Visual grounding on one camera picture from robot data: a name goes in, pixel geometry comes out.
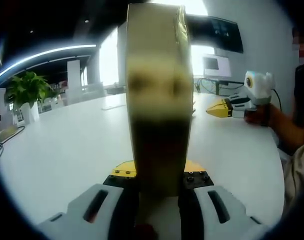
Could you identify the person's right hand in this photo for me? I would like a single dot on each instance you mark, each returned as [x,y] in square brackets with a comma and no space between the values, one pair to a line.
[259,116]

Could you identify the black laptop stand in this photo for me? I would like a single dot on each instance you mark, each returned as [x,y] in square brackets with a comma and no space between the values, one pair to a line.
[222,82]

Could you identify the white table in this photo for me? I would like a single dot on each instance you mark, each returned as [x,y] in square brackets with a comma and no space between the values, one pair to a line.
[66,150]

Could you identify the white plant pot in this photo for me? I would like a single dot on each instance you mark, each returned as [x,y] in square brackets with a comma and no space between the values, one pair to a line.
[29,113]

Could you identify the small wooden box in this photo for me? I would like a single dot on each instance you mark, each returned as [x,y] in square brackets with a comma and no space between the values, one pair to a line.
[6,132]

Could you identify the long curved ceiling light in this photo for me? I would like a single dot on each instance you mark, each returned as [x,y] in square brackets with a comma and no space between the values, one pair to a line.
[41,52]

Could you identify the person's left hand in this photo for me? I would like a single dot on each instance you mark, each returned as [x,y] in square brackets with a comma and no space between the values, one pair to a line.
[146,231]

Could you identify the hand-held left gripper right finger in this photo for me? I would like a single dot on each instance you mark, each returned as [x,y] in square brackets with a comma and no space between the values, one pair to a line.
[217,207]

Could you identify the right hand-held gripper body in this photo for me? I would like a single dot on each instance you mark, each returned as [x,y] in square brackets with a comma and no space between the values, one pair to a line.
[259,86]

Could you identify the black wall monitor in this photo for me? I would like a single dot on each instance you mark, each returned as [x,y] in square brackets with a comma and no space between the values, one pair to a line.
[217,33]

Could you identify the gold mask box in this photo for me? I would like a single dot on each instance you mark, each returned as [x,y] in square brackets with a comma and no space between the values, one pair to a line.
[156,107]

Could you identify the green potted plant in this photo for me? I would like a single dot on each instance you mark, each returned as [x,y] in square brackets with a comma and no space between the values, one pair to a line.
[26,87]

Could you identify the white pillar board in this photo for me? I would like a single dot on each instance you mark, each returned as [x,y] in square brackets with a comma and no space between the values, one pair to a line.
[74,80]

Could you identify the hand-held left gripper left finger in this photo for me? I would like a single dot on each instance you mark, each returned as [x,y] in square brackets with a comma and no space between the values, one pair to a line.
[101,205]

